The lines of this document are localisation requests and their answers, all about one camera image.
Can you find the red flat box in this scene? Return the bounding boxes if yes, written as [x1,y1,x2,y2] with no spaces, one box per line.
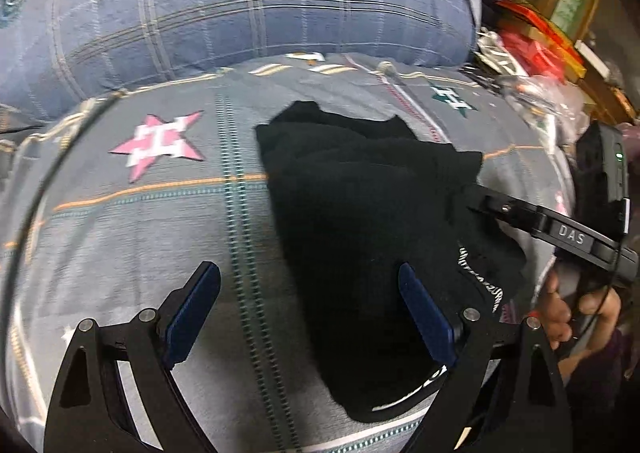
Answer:
[495,0,588,78]

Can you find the red plastic bag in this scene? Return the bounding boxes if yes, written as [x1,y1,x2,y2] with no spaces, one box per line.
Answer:
[500,30,566,84]

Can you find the person's right hand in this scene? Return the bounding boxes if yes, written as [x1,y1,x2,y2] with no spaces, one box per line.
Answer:
[540,275,623,356]

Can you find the person's right forearm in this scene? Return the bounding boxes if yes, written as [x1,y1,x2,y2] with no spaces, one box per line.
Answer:
[560,328,640,434]

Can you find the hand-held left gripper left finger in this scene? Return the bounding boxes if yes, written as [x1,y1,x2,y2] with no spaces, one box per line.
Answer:
[44,260,223,453]

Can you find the thin black cable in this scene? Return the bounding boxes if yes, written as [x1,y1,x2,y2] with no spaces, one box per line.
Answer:
[0,93,123,334]

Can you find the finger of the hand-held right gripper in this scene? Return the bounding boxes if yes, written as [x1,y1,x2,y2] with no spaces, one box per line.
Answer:
[462,184,546,236]

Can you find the grey star-print bedsheet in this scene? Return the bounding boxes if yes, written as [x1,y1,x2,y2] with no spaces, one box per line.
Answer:
[0,52,576,453]

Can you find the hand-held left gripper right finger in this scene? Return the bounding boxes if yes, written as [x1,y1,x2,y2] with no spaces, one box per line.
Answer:
[398,262,573,453]

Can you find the clear plastic bag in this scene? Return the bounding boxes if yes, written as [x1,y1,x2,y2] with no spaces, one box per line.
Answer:
[500,75,601,144]

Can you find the black pants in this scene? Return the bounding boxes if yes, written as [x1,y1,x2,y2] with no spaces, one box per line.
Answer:
[255,102,528,426]

